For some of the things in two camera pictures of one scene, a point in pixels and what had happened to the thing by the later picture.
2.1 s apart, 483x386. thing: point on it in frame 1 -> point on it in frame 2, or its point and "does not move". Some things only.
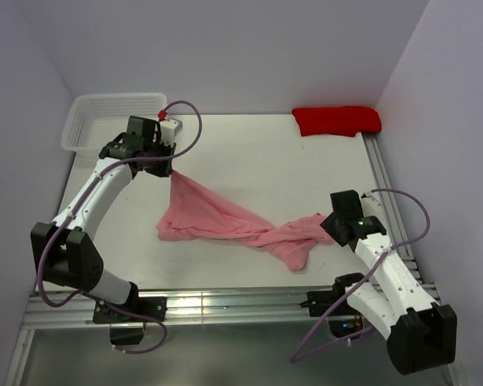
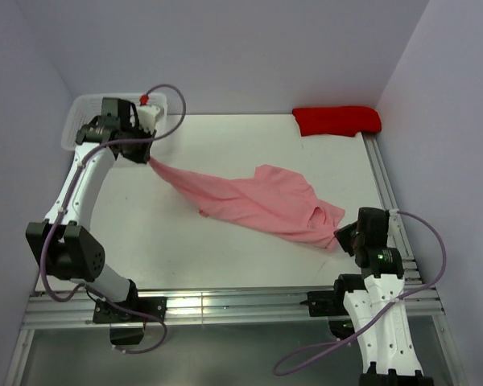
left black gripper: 163,171 -> 142,157
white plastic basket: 93,120 does not move
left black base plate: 155,306 does not move
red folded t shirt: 344,121 does not move
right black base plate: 319,303 does not move
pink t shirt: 192,212 -> 272,200
